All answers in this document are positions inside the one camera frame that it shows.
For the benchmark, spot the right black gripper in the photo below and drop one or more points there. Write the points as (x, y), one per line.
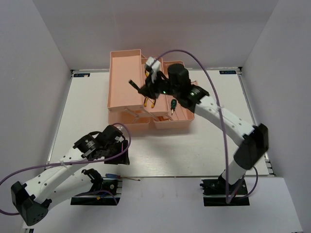
(149, 88)

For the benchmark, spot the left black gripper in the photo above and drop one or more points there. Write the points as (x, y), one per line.
(123, 158)

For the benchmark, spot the blue red handled screwdriver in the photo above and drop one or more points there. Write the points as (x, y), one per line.
(119, 177)

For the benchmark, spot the pink plastic toolbox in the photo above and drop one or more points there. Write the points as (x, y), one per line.
(125, 105)

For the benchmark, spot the stubby green screwdriver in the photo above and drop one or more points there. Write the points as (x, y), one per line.
(173, 105)

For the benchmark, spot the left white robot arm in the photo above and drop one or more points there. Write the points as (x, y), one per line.
(68, 178)

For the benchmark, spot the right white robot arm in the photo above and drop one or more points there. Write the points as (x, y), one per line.
(252, 141)

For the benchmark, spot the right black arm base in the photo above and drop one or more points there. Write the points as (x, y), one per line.
(214, 193)

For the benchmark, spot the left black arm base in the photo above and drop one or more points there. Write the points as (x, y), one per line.
(103, 192)

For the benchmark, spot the left blue table label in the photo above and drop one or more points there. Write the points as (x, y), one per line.
(81, 75)

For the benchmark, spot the blue table label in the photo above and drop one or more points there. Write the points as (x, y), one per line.
(227, 72)
(81, 75)

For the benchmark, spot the right blue table label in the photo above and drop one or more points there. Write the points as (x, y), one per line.
(227, 72)

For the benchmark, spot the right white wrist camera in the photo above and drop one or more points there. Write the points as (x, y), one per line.
(152, 67)

